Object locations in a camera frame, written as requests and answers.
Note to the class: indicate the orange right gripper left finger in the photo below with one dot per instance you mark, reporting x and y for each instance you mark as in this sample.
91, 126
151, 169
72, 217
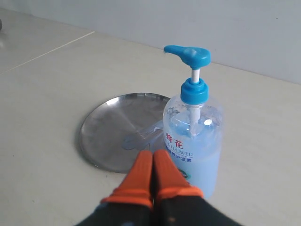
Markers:
131, 203

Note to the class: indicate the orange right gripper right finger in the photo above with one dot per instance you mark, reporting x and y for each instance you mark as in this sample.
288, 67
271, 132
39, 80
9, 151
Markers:
177, 203

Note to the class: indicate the pale blue soap blob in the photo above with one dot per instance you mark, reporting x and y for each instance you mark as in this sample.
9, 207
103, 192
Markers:
145, 137

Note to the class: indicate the blue pump lotion bottle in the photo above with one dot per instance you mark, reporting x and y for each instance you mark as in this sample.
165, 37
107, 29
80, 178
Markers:
192, 124

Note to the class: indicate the round stainless steel plate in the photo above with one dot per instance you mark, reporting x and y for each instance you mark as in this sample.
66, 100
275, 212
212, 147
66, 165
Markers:
104, 129

